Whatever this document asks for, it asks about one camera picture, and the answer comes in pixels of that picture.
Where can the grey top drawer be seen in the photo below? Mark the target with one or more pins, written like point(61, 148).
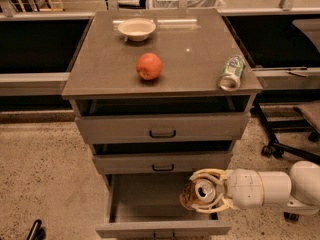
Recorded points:
point(113, 120)

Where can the green soda can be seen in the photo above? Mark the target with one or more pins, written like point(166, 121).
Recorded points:
point(230, 79)

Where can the grey bottom drawer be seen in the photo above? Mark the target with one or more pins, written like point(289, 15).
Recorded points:
point(148, 206)

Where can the grey drawer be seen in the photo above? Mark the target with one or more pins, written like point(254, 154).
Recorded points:
point(148, 206)
point(159, 157)
point(113, 120)

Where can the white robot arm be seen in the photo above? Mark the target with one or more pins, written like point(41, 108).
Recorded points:
point(294, 192)

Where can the red apple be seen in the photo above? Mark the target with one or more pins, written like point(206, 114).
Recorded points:
point(149, 66)

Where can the black object bottom left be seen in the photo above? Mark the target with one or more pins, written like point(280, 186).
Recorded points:
point(36, 232)

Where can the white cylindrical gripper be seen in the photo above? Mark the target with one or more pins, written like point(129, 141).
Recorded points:
point(244, 188)

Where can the white bowl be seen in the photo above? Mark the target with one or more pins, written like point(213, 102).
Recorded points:
point(137, 29)

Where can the grey drawer cabinet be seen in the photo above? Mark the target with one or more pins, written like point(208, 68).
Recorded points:
point(193, 47)

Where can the white wire basket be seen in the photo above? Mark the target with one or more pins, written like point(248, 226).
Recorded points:
point(174, 4)

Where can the grey middle drawer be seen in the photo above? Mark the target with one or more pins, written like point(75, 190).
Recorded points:
point(159, 157)

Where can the orange soda can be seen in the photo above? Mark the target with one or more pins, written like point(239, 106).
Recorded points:
point(199, 192)

